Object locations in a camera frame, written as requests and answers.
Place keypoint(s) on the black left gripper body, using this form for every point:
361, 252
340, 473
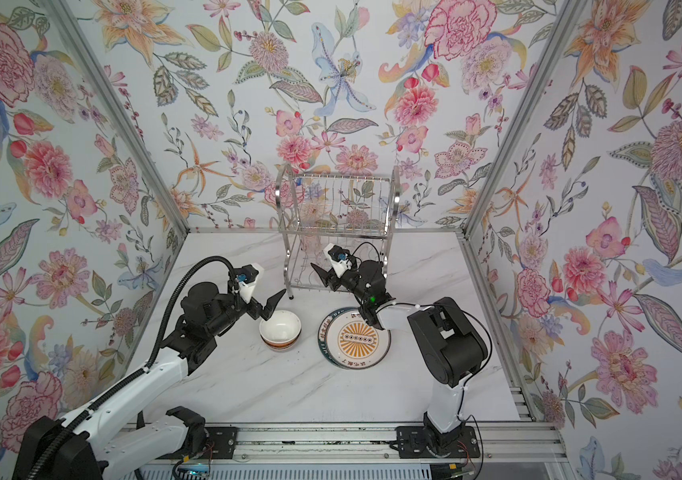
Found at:
231, 310

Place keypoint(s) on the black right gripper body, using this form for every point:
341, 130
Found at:
353, 284

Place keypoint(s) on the orange bowl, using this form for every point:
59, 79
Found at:
284, 326

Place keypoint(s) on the orange patterned plate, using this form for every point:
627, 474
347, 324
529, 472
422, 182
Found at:
351, 343

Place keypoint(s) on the pink floral patterned bowl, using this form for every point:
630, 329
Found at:
280, 347

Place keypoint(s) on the dark rimmed white plate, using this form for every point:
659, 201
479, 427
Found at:
321, 337

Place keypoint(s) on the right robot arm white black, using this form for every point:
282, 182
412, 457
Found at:
447, 337

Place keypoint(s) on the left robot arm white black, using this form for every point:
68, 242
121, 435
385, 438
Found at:
90, 443

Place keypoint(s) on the steel two-tier dish rack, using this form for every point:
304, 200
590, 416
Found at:
354, 211

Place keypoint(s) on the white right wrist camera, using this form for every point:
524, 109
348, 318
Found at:
341, 259

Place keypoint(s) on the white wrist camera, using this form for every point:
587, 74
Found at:
244, 280
341, 259

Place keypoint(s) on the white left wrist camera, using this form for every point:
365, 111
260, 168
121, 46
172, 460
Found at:
244, 280

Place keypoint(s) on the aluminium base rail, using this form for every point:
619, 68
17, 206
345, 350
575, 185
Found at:
381, 442

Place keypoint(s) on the aluminium right corner frame post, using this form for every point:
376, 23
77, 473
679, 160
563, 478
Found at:
563, 27

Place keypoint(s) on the aluminium corner frame post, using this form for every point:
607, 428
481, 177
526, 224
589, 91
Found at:
61, 17
563, 27

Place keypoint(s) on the aluminium left corner frame post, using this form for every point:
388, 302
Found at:
61, 17

